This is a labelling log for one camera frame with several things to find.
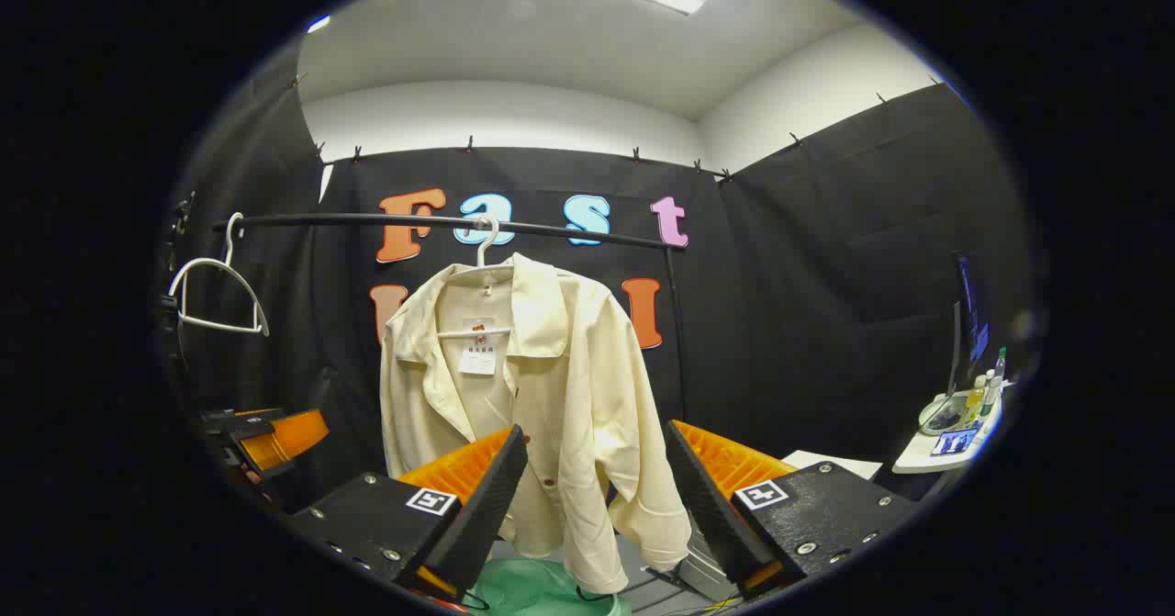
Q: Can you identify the black monitor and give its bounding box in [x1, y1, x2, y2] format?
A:
[950, 251, 992, 397]

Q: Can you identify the round glass bowl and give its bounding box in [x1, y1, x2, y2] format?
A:
[919, 396, 968, 437]

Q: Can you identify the cream jacket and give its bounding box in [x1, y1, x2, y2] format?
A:
[378, 252, 692, 596]

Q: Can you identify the white drawer cabinet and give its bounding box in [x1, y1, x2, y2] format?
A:
[675, 450, 884, 603]

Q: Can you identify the green laundry hamper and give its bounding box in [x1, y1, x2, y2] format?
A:
[464, 556, 634, 616]

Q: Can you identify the black backdrop cloth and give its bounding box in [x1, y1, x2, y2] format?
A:
[161, 47, 1038, 507]

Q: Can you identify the white side table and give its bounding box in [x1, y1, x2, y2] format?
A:
[892, 385, 1008, 476]

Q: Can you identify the white clothes hanger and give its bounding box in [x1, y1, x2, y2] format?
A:
[167, 212, 271, 337]
[436, 215, 515, 342]

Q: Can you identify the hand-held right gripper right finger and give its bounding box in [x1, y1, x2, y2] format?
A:
[663, 420, 919, 599]

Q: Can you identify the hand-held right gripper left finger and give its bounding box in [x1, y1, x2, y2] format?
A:
[280, 425, 531, 610]

